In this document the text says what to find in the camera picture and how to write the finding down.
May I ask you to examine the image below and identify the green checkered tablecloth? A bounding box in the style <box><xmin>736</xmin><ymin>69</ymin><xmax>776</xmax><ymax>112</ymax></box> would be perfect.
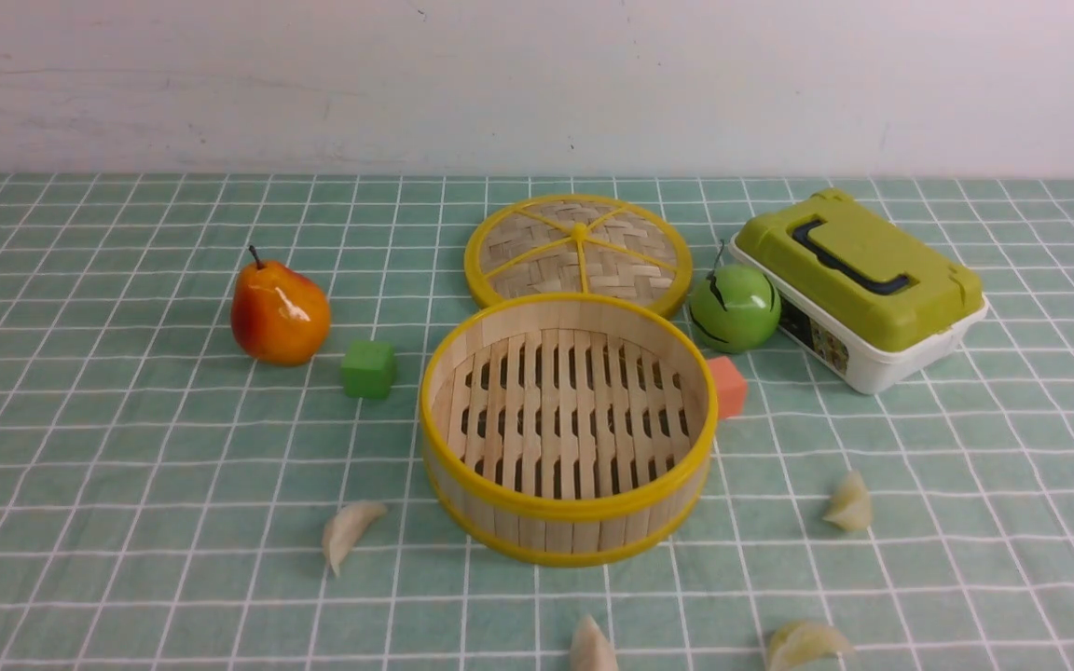
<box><xmin>0</xmin><ymin>173</ymin><xmax>1074</xmax><ymax>670</ymax></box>

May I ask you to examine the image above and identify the orange red pear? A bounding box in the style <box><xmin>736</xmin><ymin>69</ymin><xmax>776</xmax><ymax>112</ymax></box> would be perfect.
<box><xmin>230</xmin><ymin>245</ymin><xmax>332</xmax><ymax>368</ymax></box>

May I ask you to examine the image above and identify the woven bamboo steamer lid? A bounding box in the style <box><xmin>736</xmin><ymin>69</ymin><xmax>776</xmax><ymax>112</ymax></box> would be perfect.
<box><xmin>463</xmin><ymin>194</ymin><xmax>694</xmax><ymax>318</ymax></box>

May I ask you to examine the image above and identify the pale dumpling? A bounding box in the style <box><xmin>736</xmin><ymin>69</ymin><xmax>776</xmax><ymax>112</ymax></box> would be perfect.
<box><xmin>767</xmin><ymin>619</ymin><xmax>854</xmax><ymax>670</ymax></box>
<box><xmin>321</xmin><ymin>500</ymin><xmax>388</xmax><ymax>577</ymax></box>
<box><xmin>822</xmin><ymin>469</ymin><xmax>874</xmax><ymax>533</ymax></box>
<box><xmin>570</xmin><ymin>614</ymin><xmax>619</xmax><ymax>671</ymax></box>

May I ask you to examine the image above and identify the green apple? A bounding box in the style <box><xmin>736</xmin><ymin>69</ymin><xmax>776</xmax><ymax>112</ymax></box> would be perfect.
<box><xmin>687</xmin><ymin>248</ymin><xmax>781</xmax><ymax>355</ymax></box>

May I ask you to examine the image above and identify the bamboo steamer tray yellow rim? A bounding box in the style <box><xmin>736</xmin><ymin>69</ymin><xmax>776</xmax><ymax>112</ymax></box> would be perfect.
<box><xmin>418</xmin><ymin>294</ymin><xmax>719</xmax><ymax>568</ymax></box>

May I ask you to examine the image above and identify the green cube block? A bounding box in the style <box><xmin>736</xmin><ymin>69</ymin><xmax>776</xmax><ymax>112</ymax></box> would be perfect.
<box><xmin>342</xmin><ymin>340</ymin><xmax>397</xmax><ymax>400</ymax></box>

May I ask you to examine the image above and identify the orange cube block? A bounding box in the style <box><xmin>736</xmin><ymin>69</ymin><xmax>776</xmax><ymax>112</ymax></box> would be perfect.
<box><xmin>707</xmin><ymin>356</ymin><xmax>749</xmax><ymax>420</ymax></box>

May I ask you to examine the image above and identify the green white lunch box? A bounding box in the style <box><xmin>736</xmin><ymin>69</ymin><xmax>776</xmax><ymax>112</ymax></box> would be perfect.
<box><xmin>728</xmin><ymin>187</ymin><xmax>989</xmax><ymax>395</ymax></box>

